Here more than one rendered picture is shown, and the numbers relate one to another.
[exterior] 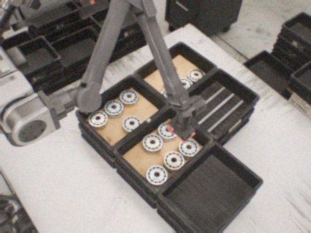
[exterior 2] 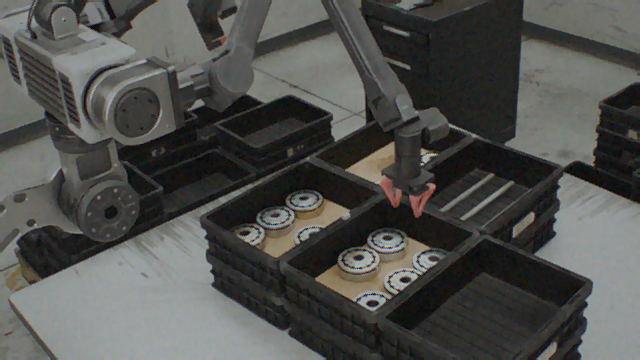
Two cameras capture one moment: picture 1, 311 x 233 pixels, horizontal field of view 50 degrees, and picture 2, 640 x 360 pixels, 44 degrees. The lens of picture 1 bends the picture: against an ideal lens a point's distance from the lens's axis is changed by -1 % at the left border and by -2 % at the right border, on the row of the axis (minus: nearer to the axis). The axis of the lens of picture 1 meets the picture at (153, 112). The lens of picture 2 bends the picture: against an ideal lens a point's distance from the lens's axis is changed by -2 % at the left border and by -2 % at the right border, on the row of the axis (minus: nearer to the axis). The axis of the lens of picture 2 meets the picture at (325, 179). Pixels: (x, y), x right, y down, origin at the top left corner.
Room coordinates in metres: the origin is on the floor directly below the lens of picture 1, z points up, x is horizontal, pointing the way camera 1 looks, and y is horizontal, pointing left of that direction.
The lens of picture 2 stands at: (-0.70, -0.02, 2.04)
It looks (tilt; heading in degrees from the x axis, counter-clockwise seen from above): 31 degrees down; 3
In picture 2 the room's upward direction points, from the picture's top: 4 degrees counter-clockwise
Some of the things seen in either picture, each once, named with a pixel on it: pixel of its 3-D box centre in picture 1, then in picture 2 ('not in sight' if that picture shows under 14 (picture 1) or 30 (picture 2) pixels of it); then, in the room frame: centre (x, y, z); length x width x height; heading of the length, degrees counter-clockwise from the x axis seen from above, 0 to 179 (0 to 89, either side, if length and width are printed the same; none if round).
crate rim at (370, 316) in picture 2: (164, 145); (381, 251); (0.84, -0.06, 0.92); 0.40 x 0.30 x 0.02; 137
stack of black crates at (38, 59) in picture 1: (34, 78); (108, 245); (1.70, 0.92, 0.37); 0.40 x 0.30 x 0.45; 131
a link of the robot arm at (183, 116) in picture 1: (185, 114); (409, 139); (0.81, -0.13, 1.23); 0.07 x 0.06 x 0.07; 130
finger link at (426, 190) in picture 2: (182, 135); (413, 196); (0.79, -0.13, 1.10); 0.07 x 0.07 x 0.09; 46
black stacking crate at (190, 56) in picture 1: (175, 77); (392, 164); (1.34, -0.11, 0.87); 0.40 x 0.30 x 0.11; 137
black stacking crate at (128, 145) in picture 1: (163, 151); (381, 269); (0.84, -0.06, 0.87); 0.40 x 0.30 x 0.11; 137
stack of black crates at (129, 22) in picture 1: (120, 36); (278, 166); (2.23, 0.32, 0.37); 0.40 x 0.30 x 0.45; 131
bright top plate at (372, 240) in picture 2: (167, 130); (387, 240); (0.97, -0.08, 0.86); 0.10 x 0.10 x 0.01
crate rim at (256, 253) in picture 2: (122, 109); (292, 208); (1.05, 0.16, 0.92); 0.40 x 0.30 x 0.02; 137
